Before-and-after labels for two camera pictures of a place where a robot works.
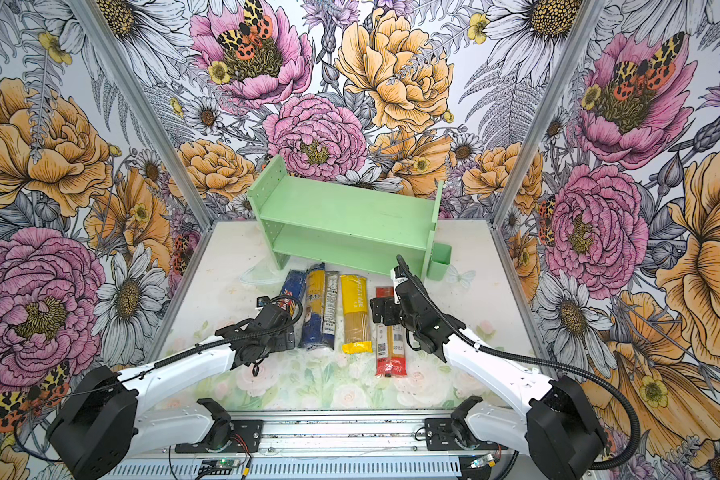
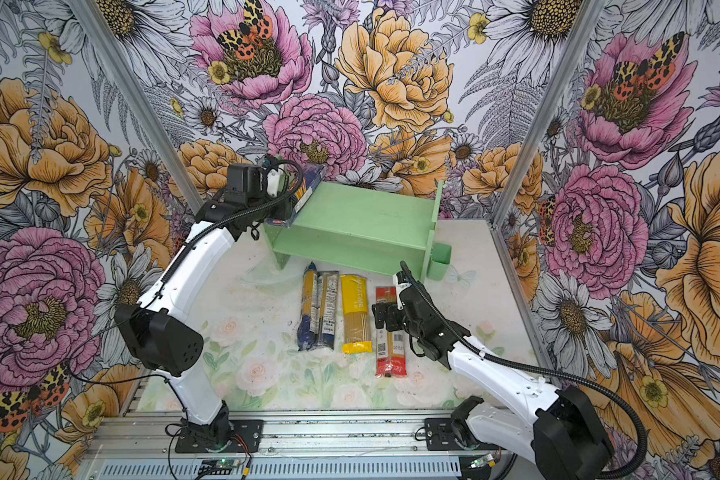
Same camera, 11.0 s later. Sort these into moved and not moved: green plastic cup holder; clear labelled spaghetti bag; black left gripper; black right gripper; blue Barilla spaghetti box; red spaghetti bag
Moved: blue Barilla spaghetti box; black left gripper
Not moved: green plastic cup holder; clear labelled spaghetti bag; black right gripper; red spaghetti bag
